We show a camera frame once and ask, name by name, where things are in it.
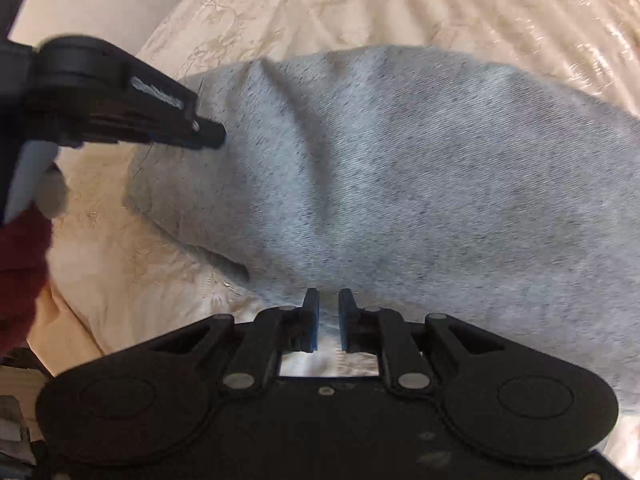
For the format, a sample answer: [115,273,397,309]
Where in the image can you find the grey speckled pants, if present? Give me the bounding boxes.
[126,46,639,412]

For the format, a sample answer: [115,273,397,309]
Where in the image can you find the cream embroidered bedspread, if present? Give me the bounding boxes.
[12,0,639,374]

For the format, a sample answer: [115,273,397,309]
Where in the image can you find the left hand white glove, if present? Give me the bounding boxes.
[1,140,68,224]

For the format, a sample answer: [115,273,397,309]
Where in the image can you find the dark red sleeve forearm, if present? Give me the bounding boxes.
[0,206,52,356]

